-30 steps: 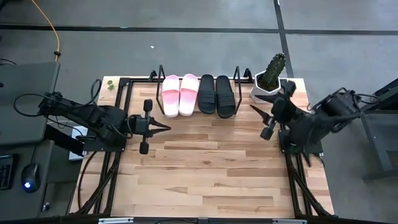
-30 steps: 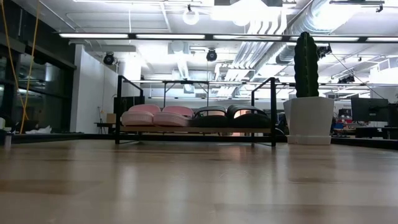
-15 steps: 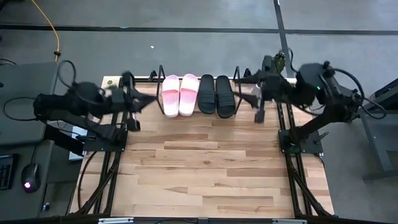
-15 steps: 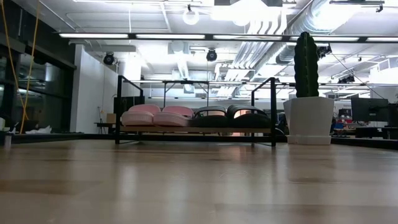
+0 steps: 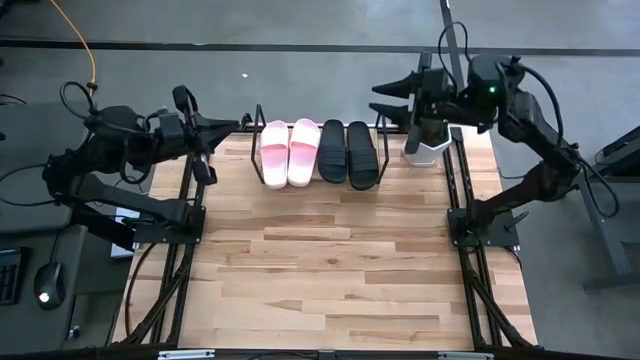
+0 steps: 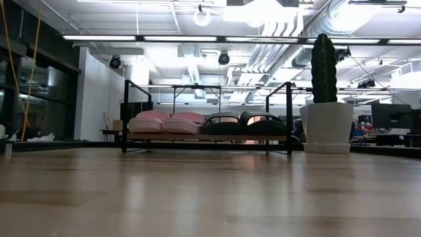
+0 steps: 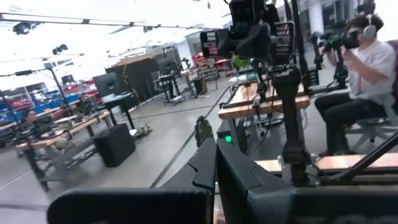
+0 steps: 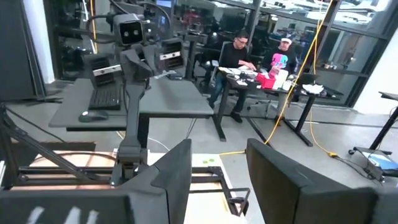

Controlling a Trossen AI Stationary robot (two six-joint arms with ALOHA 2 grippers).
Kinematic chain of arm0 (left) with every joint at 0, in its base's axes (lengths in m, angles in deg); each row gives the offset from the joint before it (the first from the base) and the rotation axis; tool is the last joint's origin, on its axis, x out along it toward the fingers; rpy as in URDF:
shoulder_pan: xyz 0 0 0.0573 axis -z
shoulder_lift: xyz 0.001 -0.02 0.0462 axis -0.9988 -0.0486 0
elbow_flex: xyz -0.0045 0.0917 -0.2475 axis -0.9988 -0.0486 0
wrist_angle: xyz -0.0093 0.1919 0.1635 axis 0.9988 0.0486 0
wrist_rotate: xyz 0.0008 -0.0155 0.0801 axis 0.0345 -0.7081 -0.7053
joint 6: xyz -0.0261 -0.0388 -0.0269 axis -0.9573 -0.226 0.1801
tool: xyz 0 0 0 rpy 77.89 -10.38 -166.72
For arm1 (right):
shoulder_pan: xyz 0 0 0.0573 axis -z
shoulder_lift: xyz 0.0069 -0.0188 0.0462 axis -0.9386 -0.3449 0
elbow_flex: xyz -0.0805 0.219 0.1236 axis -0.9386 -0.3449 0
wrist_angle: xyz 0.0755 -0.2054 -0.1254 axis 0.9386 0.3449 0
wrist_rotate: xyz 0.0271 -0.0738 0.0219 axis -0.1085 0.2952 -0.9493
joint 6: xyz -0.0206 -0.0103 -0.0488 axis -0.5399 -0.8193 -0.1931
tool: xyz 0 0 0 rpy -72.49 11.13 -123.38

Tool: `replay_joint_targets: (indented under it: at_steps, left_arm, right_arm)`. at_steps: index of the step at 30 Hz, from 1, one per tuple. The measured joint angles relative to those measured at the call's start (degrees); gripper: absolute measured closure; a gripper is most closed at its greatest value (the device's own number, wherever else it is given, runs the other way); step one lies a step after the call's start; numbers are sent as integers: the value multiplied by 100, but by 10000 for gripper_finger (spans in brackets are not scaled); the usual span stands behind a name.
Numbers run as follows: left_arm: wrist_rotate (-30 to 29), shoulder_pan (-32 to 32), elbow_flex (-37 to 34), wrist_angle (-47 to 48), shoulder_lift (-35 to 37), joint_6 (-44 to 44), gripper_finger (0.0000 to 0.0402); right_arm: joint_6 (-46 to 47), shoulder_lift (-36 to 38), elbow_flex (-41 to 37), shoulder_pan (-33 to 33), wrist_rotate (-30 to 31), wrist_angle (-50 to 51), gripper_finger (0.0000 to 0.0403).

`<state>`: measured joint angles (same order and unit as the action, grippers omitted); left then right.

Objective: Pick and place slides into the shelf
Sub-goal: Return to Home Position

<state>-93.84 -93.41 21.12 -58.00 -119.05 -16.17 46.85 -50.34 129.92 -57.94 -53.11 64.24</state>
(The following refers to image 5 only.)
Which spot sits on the silver metal bracket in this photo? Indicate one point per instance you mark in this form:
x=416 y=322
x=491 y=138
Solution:
x=185 y=355
x=465 y=356

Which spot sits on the green columnar cactus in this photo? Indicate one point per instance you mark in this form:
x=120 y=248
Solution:
x=435 y=132

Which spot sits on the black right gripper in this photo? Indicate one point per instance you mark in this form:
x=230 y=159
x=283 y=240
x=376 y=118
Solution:
x=435 y=95

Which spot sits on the black foam slide sandal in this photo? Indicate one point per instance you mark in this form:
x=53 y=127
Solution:
x=332 y=150
x=362 y=155

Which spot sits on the black aluminium table frame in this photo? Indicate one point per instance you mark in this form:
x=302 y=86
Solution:
x=470 y=272

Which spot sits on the small silver blue knob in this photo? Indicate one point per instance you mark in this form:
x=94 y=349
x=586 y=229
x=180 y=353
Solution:
x=74 y=332

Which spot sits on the grey flat monitor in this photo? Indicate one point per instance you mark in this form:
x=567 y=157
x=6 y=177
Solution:
x=30 y=140

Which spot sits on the white hexagonal plant pot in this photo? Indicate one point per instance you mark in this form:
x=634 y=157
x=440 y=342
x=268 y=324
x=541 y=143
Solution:
x=422 y=157

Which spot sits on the black tape strip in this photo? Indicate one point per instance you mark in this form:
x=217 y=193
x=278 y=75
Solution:
x=446 y=20
x=200 y=46

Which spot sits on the black desk mount bracket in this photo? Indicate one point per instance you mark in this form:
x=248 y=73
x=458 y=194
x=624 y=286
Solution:
x=100 y=227

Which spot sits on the dark grey desk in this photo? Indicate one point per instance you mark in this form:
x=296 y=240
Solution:
x=20 y=330

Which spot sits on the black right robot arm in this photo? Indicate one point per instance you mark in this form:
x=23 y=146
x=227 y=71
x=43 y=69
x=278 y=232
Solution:
x=540 y=125

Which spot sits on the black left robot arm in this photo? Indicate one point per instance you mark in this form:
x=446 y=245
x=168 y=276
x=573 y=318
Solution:
x=125 y=200

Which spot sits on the grey metal table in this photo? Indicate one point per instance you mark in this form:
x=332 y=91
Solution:
x=600 y=235

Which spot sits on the black keyboard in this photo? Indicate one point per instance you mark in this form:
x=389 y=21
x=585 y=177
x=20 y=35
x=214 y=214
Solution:
x=10 y=277

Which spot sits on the white paper sheet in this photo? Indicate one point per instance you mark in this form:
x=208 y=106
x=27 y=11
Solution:
x=125 y=214

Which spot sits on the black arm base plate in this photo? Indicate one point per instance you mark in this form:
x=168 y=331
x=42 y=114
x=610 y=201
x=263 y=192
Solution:
x=500 y=232
x=165 y=234

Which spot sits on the black computer mouse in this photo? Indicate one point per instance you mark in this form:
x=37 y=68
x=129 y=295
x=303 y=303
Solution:
x=50 y=282

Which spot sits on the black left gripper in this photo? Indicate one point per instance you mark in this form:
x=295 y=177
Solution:
x=177 y=131

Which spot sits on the pink foam slide sandal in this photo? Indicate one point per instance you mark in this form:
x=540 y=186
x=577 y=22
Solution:
x=303 y=150
x=274 y=150

